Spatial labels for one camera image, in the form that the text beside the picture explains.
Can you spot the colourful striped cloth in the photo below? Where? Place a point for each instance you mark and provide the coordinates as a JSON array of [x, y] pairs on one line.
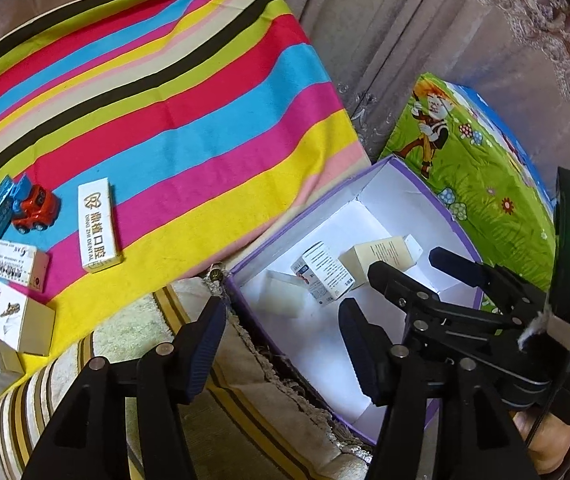
[[165, 110]]

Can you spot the striped beige sofa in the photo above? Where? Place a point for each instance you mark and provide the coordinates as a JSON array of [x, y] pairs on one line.
[[245, 425]]

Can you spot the long white gold-print box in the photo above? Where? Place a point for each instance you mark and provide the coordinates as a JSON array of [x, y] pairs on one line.
[[97, 230]]

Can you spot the white blue medicine box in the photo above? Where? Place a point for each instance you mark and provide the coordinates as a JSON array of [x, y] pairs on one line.
[[322, 272]]

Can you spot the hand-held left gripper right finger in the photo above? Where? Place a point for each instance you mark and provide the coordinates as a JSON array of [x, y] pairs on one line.
[[362, 355]]

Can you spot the small metal ornament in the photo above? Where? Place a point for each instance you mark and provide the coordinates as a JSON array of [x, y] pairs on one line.
[[216, 274]]

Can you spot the beige patterned curtain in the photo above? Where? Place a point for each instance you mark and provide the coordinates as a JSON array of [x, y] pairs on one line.
[[415, 20]]

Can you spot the translucent white plastic box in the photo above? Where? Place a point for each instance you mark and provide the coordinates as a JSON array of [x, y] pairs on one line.
[[287, 297]]

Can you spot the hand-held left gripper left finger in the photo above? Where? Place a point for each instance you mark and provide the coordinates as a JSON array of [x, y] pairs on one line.
[[205, 350]]

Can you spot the white green-print box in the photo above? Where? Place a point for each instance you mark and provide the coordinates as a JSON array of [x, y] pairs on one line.
[[15, 265]]

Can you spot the white bird-print box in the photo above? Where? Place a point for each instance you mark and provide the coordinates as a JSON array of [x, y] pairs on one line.
[[22, 322]]

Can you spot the cream cardboard box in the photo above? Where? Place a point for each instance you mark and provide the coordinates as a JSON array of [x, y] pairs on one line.
[[365, 255]]

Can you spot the red toy car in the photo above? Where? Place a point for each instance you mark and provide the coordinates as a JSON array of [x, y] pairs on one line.
[[37, 205]]

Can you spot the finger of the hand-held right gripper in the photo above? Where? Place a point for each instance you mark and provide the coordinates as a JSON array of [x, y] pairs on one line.
[[460, 266], [390, 280]]

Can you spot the purple storage box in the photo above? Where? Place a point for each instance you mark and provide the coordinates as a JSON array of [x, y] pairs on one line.
[[315, 340]]

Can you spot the person's right hand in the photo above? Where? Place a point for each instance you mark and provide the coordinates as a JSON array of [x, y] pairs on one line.
[[550, 447]]

